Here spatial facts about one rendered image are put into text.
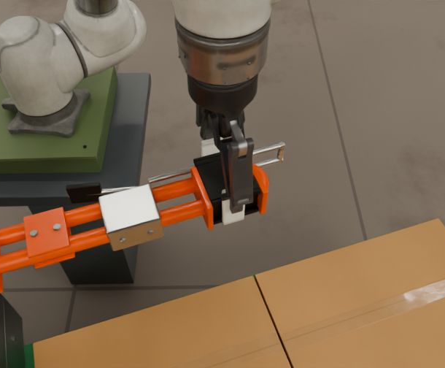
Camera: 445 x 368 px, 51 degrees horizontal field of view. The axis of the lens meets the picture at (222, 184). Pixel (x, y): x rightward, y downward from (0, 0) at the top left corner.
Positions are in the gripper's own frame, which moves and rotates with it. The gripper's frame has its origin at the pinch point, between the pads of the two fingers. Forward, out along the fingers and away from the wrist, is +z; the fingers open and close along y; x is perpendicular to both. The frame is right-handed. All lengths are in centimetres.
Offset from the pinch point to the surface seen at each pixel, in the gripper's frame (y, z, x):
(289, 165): -91, 122, 65
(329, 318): 1, 67, 29
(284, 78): -151, 122, 89
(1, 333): -21, 64, -51
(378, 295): -1, 67, 45
